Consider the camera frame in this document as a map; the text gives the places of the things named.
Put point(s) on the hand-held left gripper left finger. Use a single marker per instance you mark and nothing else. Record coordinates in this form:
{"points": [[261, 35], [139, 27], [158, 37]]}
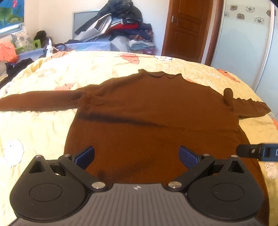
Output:
{"points": [[85, 156]]}

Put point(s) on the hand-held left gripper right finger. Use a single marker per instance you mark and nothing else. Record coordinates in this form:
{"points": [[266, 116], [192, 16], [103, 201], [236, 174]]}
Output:
{"points": [[187, 157]]}

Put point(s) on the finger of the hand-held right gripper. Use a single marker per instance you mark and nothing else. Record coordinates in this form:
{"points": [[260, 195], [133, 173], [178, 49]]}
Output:
{"points": [[247, 150]]}

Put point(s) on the brown knit sweater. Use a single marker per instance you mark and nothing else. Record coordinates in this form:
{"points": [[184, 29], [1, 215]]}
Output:
{"points": [[152, 119]]}

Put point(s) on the pile of clothes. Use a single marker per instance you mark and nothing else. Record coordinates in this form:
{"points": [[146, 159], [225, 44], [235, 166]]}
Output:
{"points": [[121, 26]]}

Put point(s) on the yellow floral quilt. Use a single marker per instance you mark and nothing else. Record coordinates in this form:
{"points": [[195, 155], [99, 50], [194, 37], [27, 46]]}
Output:
{"points": [[43, 130]]}

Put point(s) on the frosted sliding wardrobe door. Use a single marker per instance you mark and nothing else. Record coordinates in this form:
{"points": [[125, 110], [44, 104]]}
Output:
{"points": [[239, 43]]}

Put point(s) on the blue quilted blanket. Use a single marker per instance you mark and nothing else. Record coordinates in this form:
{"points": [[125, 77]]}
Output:
{"points": [[91, 45]]}

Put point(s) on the dark cloth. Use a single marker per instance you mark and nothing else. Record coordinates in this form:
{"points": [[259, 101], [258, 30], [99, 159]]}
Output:
{"points": [[17, 66]]}

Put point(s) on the white crumpled cloth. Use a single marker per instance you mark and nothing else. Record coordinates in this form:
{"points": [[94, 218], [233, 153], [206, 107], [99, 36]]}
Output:
{"points": [[48, 46]]}

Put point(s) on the green plastic stool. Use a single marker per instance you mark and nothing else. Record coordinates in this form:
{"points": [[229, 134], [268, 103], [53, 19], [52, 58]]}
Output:
{"points": [[36, 44]]}

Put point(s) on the brown wooden door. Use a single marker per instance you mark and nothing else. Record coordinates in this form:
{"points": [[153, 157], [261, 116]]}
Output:
{"points": [[186, 32]]}

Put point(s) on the orange cloth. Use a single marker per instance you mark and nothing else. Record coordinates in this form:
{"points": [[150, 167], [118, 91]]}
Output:
{"points": [[7, 52]]}

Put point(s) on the grey floral pillow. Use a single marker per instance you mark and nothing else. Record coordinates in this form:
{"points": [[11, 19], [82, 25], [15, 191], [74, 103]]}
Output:
{"points": [[21, 37]]}

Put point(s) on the grey framed panel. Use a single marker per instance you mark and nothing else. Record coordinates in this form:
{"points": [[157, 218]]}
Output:
{"points": [[81, 19]]}

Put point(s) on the window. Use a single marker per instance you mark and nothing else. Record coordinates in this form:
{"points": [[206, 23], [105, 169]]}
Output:
{"points": [[9, 29]]}

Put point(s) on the lotus print window blind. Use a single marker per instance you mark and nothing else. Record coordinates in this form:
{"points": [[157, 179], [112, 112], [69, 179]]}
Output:
{"points": [[10, 10]]}

